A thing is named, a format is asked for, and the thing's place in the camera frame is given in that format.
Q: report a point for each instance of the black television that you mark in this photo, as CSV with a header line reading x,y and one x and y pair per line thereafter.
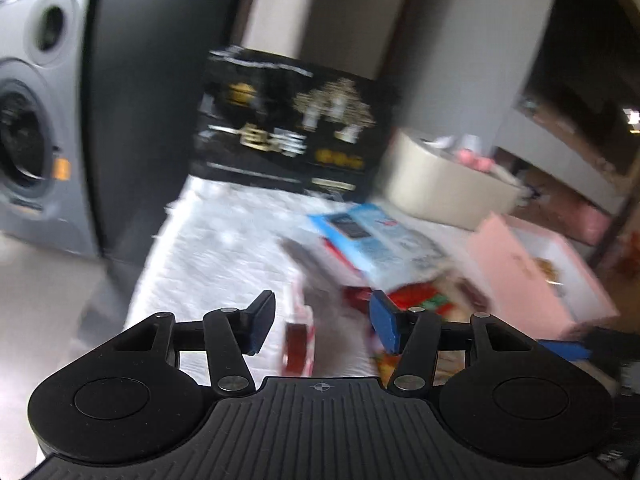
x,y
585,30

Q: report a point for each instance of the brown snack packet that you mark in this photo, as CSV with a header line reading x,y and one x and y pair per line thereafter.
x,y
547,270

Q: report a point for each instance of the pink bag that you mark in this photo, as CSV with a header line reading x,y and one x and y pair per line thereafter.
x,y
590,220

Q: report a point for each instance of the grey tumble dryer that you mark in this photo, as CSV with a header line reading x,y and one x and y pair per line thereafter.
x,y
47,22

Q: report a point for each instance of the dark tall cabinet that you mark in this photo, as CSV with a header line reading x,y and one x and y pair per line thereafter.
x,y
150,85

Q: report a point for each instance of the beige round basket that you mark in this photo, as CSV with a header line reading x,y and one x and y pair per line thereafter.
x,y
445,190

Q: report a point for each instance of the pink box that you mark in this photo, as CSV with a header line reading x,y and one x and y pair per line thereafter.
x,y
530,280

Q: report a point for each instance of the white tissue paper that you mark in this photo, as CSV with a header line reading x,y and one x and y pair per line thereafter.
x,y
445,144

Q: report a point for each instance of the pink ball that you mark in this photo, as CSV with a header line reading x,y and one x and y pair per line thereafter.
x,y
465,156
484,164

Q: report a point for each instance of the clear packet with red contents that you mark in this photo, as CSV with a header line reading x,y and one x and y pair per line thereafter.
x,y
299,345

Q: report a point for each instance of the black gold-print gift box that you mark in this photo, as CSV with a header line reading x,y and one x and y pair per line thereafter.
x,y
280,120

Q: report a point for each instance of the grey washing machine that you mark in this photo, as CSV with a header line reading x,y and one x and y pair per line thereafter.
x,y
35,160

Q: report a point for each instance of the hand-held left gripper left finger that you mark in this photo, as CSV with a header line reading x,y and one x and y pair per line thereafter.
x,y
260,322

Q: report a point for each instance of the grey snack packet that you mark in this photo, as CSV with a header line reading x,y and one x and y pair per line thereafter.
x,y
315,275

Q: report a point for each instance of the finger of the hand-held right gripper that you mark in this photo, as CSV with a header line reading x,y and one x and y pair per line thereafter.
x,y
560,349

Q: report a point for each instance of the blue snack packet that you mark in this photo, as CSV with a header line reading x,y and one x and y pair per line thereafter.
x,y
372,240

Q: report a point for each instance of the grey television cabinet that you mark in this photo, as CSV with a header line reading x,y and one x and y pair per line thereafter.
x,y
565,160

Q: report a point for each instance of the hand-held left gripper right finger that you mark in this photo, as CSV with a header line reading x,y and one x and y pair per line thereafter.
x,y
384,325

